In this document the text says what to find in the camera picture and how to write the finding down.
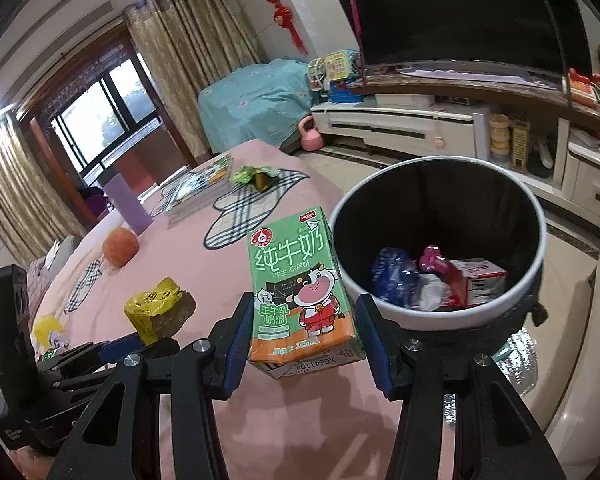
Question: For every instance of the orange apple fruit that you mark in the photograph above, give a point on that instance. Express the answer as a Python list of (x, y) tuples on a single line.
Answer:
[(120, 246)]

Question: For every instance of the person's left hand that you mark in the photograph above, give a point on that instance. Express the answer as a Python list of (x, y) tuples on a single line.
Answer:
[(31, 464)]

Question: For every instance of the pink kettlebell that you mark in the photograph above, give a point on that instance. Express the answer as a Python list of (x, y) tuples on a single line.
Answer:
[(311, 139)]

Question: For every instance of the colourful toy cash register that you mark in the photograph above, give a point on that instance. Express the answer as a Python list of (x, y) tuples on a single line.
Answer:
[(329, 77)]

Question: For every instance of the white paper tissue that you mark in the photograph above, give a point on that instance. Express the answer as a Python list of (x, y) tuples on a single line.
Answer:
[(432, 293)]

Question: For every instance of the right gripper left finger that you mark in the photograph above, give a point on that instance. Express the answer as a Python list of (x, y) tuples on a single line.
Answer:
[(117, 436)]

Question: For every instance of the green foil wrapper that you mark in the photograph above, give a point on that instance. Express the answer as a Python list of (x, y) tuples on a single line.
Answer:
[(260, 177)]

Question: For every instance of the pink snack pouch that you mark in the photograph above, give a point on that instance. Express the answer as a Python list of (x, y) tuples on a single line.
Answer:
[(432, 261)]

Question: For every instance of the crumpled patterned wrapper in cup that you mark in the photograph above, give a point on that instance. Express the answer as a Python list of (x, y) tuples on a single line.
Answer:
[(56, 341)]

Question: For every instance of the red white small carton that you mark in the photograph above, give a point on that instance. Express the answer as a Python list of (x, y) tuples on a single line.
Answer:
[(476, 281)]

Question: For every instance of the white round trash bin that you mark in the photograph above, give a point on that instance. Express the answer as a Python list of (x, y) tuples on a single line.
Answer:
[(470, 209)]

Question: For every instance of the beige patterned curtain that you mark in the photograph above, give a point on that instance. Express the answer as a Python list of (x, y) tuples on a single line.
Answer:
[(188, 45)]

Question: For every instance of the stack of children's books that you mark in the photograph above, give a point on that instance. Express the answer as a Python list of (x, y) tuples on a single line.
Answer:
[(200, 187)]

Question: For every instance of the black flat television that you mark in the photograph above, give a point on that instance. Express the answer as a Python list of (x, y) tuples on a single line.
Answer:
[(545, 35)]

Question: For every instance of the purple thermos bottle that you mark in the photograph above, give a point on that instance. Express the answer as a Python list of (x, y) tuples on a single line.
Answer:
[(124, 200)]

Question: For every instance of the blue plastic snack bag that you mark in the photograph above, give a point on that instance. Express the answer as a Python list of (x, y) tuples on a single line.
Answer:
[(395, 277)]

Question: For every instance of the green milk carton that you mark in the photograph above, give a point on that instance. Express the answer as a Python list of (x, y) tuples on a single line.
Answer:
[(303, 320)]

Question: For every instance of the yellow wrapper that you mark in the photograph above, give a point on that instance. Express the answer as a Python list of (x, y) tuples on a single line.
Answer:
[(160, 312)]

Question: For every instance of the white tv cabinet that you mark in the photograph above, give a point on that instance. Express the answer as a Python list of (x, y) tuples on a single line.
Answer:
[(562, 169)]

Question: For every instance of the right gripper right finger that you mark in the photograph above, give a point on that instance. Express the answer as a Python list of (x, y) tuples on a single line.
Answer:
[(496, 436)]

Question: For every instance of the teal cloth covered furniture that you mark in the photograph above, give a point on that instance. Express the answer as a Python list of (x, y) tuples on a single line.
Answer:
[(259, 101)]

